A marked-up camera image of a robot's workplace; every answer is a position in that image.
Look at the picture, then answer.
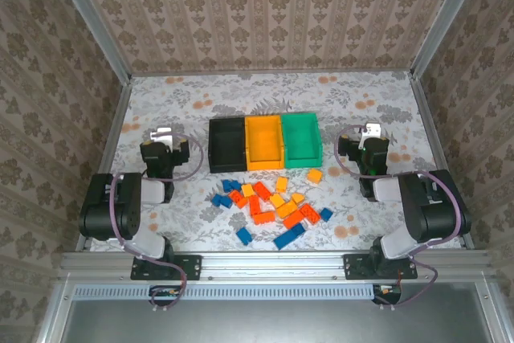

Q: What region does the thin aluminium wall rail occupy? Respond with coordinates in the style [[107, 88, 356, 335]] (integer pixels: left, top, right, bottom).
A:
[[130, 70, 414, 78]]

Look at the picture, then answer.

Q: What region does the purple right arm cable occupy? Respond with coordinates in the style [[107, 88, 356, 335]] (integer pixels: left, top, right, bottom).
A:
[[334, 125, 463, 308]]

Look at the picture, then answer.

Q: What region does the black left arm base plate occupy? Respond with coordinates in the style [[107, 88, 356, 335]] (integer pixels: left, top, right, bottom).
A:
[[131, 254, 202, 281]]

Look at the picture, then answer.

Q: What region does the grey metal sheet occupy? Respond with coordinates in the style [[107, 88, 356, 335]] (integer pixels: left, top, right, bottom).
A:
[[59, 283, 494, 343]]

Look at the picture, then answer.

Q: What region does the orange plastic bin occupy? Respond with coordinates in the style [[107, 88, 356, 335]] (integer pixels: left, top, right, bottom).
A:
[[244, 115, 286, 172]]

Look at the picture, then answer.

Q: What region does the floral patterned table cover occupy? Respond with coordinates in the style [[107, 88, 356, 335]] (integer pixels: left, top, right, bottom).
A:
[[90, 71, 467, 252]]

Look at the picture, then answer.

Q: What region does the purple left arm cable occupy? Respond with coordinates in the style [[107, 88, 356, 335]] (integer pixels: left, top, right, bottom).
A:
[[107, 133, 205, 312]]

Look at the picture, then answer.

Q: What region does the green plastic bin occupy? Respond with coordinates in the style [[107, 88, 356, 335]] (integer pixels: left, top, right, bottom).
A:
[[279, 112, 323, 169]]

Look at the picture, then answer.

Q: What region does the wide aluminium mounting rail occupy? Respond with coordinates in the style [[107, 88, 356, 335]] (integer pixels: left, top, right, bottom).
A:
[[59, 250, 494, 284]]

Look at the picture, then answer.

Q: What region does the grey slotted cable duct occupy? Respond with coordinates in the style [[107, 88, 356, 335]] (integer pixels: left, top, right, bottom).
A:
[[73, 283, 377, 300]]

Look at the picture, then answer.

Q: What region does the light orange lego brick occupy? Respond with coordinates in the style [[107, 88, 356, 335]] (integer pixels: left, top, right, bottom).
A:
[[252, 211, 277, 226]]

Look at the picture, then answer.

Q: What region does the aluminium frame side rail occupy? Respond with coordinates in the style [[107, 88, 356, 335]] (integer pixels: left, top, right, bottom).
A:
[[75, 77, 133, 252], [408, 73, 475, 250]]

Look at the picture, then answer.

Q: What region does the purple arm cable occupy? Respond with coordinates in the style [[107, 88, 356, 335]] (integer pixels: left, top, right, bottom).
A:
[[334, 125, 463, 308], [107, 133, 205, 312]]

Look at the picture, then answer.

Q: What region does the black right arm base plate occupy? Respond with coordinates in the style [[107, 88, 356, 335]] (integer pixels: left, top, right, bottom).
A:
[[344, 253, 418, 281]]

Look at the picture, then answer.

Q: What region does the short aluminium frame post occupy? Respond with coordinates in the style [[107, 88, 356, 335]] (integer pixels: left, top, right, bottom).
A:
[[34, 278, 75, 343], [475, 280, 513, 343]]

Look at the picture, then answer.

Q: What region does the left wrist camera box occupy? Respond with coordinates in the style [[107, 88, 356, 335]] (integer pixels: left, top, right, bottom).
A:
[[149, 126, 174, 144]]

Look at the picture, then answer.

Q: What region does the black plastic bin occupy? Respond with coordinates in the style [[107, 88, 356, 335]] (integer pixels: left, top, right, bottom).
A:
[[207, 116, 249, 174]]

